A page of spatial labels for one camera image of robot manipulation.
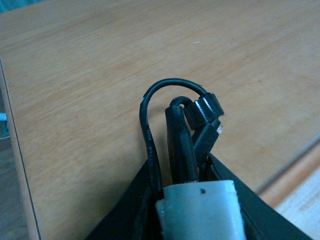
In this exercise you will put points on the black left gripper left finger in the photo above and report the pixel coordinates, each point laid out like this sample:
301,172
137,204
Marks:
134,217

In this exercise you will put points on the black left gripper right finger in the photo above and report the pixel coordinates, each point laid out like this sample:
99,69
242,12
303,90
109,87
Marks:
261,222

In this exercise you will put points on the white charger with black cable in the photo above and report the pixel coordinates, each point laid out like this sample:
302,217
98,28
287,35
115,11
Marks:
193,207

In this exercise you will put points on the light wooden nightstand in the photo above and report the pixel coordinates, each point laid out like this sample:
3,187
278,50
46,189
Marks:
73,73

